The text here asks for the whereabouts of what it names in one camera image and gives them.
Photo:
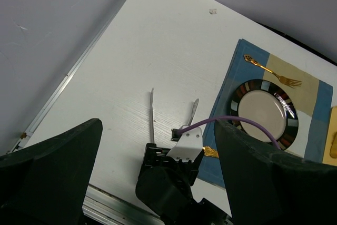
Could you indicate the gold knife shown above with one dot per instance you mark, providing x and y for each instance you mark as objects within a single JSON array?
[{"x": 210, "y": 152}]

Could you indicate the gold fork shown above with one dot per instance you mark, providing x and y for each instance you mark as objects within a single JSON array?
[{"x": 282, "y": 79}]

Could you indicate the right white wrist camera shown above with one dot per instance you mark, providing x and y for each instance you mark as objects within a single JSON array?
[{"x": 188, "y": 144}]

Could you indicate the blue and tan placemat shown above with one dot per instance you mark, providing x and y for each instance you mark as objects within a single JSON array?
[{"x": 312, "y": 100}]

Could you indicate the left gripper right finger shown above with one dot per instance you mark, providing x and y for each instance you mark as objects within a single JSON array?
[{"x": 268, "y": 186}]

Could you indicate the yellow plastic tray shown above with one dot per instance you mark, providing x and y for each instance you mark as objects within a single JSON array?
[{"x": 329, "y": 156}]

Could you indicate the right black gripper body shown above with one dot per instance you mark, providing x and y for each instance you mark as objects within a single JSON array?
[{"x": 164, "y": 185}]

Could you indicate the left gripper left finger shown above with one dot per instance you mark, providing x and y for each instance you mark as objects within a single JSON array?
[{"x": 46, "y": 183}]

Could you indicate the striped rim ceramic plate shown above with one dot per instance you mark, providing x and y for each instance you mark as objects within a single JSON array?
[{"x": 267, "y": 104}]

